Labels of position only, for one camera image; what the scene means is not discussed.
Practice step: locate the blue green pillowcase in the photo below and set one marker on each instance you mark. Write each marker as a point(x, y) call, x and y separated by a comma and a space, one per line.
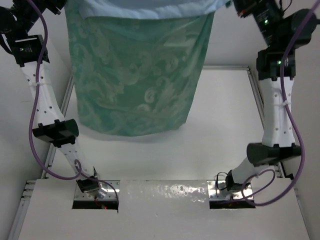
point(136, 63)

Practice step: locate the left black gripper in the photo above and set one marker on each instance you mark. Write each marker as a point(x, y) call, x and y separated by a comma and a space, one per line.
point(51, 5)

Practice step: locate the white front cover board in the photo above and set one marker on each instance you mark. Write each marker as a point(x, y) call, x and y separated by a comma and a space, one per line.
point(156, 210)

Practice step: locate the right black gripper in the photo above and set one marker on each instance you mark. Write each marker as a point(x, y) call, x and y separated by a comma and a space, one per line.
point(246, 7)

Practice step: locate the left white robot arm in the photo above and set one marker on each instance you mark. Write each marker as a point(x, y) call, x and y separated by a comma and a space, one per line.
point(24, 35)

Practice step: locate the metal base plate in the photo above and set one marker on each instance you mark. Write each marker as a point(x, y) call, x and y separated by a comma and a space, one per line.
point(217, 191)
point(87, 190)

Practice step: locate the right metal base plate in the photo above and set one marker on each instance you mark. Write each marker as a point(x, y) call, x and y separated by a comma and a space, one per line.
point(217, 191)

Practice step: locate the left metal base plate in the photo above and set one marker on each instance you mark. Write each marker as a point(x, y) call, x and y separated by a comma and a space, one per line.
point(87, 190)

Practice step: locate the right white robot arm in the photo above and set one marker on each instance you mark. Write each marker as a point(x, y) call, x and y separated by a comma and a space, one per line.
point(276, 66)

